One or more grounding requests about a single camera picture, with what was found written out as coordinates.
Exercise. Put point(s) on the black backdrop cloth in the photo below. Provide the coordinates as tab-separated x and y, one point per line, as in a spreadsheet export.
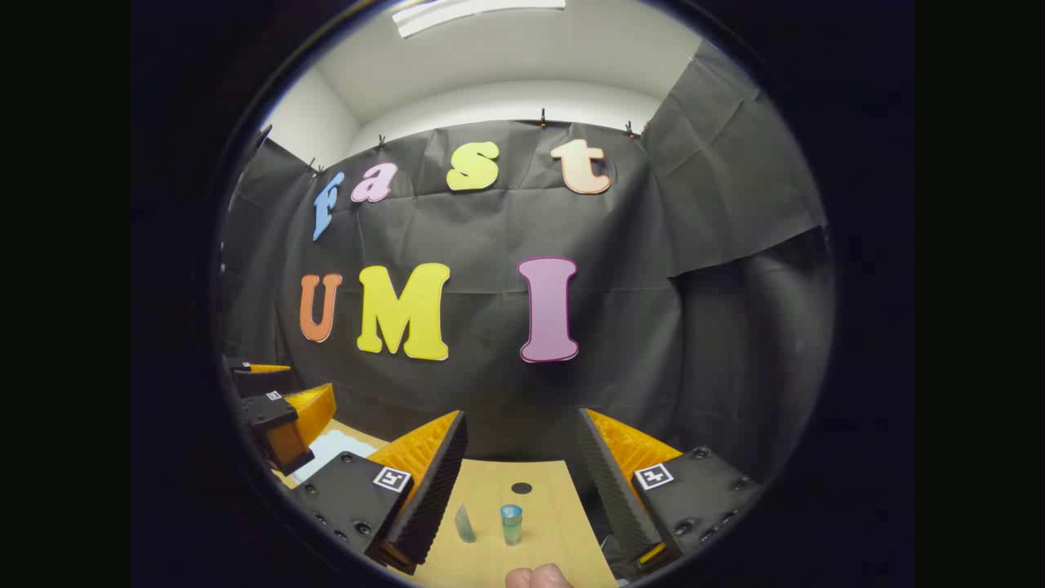
482	229

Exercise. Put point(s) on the light blue small suitcase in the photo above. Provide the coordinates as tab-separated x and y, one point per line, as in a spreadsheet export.
331	449

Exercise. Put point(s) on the small clear bottle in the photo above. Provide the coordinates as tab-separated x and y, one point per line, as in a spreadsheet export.
465	527

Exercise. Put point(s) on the blue capped lotion bottle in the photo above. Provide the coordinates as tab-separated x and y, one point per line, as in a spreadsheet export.
512	527

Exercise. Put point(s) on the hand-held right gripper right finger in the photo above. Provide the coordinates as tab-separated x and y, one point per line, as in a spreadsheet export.
608	490

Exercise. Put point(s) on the white ceiling light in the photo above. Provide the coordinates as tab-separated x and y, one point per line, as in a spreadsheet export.
473	12

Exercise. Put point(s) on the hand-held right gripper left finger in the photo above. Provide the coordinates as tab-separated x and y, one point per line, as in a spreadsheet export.
433	498

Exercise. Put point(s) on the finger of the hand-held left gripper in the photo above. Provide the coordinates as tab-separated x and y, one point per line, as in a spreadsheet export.
265	412
245	380

